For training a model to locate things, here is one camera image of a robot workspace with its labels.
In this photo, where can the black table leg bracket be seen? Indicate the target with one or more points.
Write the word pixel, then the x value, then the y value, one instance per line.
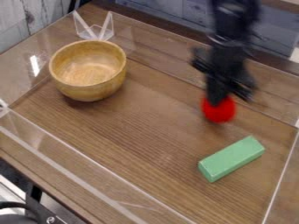
pixel 53 211

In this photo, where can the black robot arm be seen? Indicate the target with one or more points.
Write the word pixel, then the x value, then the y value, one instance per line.
pixel 234 17

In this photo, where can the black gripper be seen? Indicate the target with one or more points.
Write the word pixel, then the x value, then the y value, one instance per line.
pixel 223 64

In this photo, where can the wooden bowl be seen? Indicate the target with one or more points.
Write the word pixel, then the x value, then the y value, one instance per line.
pixel 89 69

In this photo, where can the clear acrylic corner bracket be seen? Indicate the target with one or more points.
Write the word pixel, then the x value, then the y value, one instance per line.
pixel 94 32

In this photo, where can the clear acrylic tray wall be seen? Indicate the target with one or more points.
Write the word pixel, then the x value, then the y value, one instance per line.
pixel 98 194

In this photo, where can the green rectangular block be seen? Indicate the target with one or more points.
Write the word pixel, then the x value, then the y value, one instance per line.
pixel 223 162

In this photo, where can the red plush strawberry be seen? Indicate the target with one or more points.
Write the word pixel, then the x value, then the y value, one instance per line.
pixel 222 113

